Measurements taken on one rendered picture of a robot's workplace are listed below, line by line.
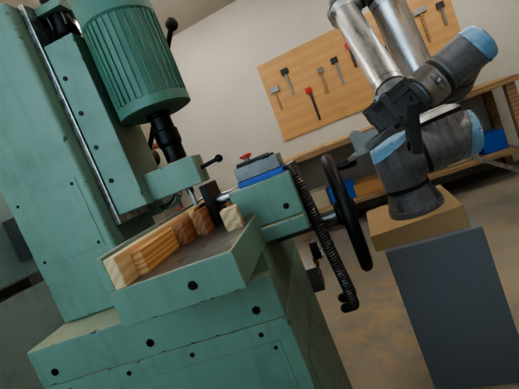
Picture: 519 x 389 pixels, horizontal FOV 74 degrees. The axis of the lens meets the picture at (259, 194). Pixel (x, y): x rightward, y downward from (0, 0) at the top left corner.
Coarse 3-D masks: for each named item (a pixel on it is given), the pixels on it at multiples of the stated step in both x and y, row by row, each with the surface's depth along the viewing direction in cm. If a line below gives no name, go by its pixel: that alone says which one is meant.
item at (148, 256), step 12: (228, 204) 110; (168, 228) 70; (156, 240) 61; (168, 240) 65; (132, 252) 56; (144, 252) 56; (156, 252) 60; (168, 252) 64; (144, 264) 56; (156, 264) 58
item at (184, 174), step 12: (192, 156) 82; (168, 168) 83; (180, 168) 82; (192, 168) 82; (204, 168) 87; (144, 180) 84; (156, 180) 84; (168, 180) 83; (180, 180) 83; (192, 180) 82; (204, 180) 84; (156, 192) 84; (168, 192) 84; (192, 192) 86
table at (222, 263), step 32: (256, 224) 69; (288, 224) 69; (192, 256) 55; (224, 256) 49; (256, 256) 60; (128, 288) 52; (160, 288) 51; (192, 288) 50; (224, 288) 50; (128, 320) 53
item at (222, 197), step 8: (208, 184) 77; (216, 184) 83; (208, 192) 75; (216, 192) 80; (224, 192) 78; (208, 200) 75; (216, 200) 78; (224, 200) 78; (208, 208) 75; (216, 208) 76; (216, 216) 75
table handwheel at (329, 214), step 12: (324, 156) 78; (324, 168) 74; (336, 168) 73; (336, 180) 70; (336, 192) 69; (336, 204) 81; (348, 204) 68; (324, 216) 81; (336, 216) 81; (348, 216) 68; (312, 228) 82; (348, 228) 69; (360, 228) 68; (360, 240) 69; (360, 252) 70; (360, 264) 74; (372, 264) 75
